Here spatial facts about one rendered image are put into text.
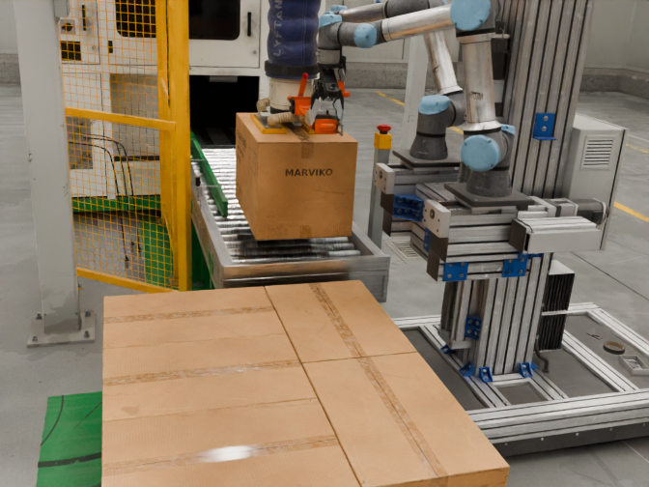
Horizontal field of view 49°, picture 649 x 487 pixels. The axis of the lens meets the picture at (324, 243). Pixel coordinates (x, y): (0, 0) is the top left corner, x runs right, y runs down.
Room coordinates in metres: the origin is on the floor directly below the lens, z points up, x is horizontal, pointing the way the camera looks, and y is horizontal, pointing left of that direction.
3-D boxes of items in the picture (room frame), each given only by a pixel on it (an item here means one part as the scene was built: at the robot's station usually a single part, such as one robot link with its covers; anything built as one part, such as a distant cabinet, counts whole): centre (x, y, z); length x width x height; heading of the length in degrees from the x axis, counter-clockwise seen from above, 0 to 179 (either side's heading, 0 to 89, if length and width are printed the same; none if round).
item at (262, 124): (2.98, 0.27, 1.11); 0.34 x 0.10 x 0.05; 15
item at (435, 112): (2.79, -0.40, 1.20); 0.13 x 0.12 x 0.14; 137
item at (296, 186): (3.00, 0.16, 0.88); 0.60 x 0.40 x 0.40; 16
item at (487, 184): (2.31, -0.54, 1.09); 0.15 x 0.15 x 0.10
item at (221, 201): (4.04, 0.76, 0.60); 1.60 x 0.10 x 0.09; 17
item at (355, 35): (2.41, -0.07, 1.51); 0.11 x 0.11 x 0.08; 64
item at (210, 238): (3.68, 0.71, 0.50); 2.31 x 0.05 x 0.19; 17
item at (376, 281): (2.66, 0.06, 0.48); 0.70 x 0.03 x 0.15; 107
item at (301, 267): (2.66, 0.06, 0.58); 0.70 x 0.03 x 0.06; 107
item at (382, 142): (3.36, -0.25, 0.50); 0.07 x 0.07 x 1.00; 17
